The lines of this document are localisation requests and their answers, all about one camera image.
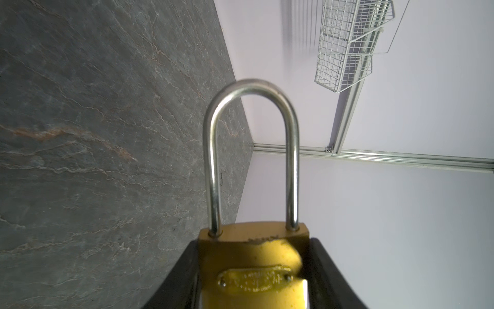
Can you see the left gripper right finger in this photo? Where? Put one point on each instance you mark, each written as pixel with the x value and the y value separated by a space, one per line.
pixel 327 286

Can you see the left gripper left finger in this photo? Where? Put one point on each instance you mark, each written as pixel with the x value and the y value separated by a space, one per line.
pixel 181 287

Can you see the brass padlock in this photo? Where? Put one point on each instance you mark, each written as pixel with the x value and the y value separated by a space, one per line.
pixel 256 264

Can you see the aluminium frame profiles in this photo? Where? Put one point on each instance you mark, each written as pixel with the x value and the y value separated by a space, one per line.
pixel 347 103

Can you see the white wire shelf basket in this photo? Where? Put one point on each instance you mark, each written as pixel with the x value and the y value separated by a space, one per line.
pixel 351 34

